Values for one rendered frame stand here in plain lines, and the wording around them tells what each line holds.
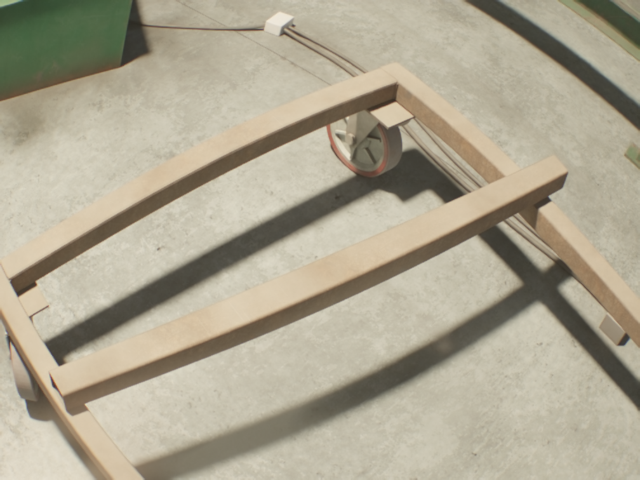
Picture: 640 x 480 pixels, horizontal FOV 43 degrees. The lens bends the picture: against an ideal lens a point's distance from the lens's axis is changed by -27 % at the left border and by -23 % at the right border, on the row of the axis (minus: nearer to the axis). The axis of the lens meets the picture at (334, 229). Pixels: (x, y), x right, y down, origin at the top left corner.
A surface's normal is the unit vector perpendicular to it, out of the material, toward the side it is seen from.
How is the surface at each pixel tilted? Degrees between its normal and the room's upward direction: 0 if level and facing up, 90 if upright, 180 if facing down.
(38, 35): 90
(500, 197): 0
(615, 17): 90
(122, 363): 0
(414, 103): 90
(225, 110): 0
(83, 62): 90
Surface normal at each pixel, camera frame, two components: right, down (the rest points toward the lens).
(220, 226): 0.18, -0.67
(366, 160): -0.72, 0.40
